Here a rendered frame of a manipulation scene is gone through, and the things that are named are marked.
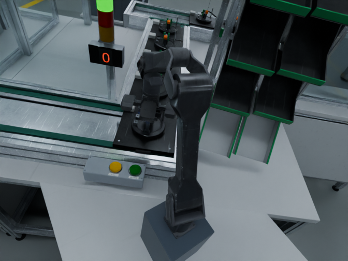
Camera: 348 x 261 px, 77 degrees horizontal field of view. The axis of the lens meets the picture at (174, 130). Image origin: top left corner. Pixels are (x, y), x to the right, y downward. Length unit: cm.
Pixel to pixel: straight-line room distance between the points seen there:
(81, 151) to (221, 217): 58
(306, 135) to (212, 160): 97
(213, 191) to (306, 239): 136
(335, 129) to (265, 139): 99
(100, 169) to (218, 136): 46
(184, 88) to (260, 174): 76
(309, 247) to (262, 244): 126
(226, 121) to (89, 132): 56
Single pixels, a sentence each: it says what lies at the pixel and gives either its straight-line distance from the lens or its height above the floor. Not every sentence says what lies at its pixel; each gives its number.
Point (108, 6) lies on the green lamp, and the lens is 81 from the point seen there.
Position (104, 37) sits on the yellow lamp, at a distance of 85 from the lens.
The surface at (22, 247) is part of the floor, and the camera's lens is 183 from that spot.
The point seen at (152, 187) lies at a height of 86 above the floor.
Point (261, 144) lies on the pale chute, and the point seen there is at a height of 104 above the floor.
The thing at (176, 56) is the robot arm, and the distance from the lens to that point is 46.
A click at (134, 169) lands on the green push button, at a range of 80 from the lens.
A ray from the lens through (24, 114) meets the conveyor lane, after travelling 112.
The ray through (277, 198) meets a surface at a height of 86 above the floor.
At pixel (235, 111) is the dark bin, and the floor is 121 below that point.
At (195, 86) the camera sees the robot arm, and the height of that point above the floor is 142.
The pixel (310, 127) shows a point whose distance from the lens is 178.
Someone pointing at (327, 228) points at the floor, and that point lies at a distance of 236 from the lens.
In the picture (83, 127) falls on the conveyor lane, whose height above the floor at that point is 92.
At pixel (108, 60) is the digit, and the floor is 119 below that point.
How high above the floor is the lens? 165
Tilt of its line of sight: 46 degrees down
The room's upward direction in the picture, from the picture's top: 14 degrees clockwise
